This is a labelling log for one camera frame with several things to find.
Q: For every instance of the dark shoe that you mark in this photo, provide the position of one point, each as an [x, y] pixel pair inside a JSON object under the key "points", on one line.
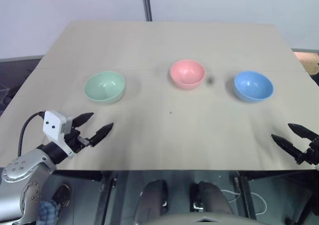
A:
{"points": [[62, 196]]}

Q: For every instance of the blue plastic bowl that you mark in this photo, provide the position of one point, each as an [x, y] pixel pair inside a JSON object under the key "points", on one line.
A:
{"points": [[253, 85]]}

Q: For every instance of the grey vertical pole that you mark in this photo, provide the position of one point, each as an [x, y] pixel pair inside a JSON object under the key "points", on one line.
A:
{"points": [[146, 3]]}

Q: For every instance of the blue checked cloth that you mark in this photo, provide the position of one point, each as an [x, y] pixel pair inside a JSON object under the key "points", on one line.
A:
{"points": [[48, 213]]}

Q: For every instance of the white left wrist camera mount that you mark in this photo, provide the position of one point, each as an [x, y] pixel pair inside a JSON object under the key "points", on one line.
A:
{"points": [[53, 125]]}

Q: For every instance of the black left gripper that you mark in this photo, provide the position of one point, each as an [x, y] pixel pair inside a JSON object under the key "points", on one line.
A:
{"points": [[74, 141]]}

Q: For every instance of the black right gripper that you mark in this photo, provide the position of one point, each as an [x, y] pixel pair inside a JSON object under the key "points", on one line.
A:
{"points": [[311, 152]]}

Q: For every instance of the black table leg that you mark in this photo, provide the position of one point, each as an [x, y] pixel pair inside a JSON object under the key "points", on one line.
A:
{"points": [[243, 195], [107, 197]]}

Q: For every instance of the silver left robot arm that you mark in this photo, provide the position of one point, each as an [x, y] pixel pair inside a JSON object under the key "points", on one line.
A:
{"points": [[23, 170]]}

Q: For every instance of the pink-red plastic bowl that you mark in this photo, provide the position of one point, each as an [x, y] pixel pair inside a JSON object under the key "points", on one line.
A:
{"points": [[187, 74]]}

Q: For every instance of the brown wooden board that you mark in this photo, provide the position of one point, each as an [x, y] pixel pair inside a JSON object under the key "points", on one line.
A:
{"points": [[306, 60]]}

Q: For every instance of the dark rounded robot foot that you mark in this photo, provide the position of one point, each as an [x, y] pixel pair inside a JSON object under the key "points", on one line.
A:
{"points": [[210, 198], [152, 200]]}

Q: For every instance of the green plastic bowl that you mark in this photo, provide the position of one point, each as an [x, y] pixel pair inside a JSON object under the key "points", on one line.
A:
{"points": [[104, 86]]}

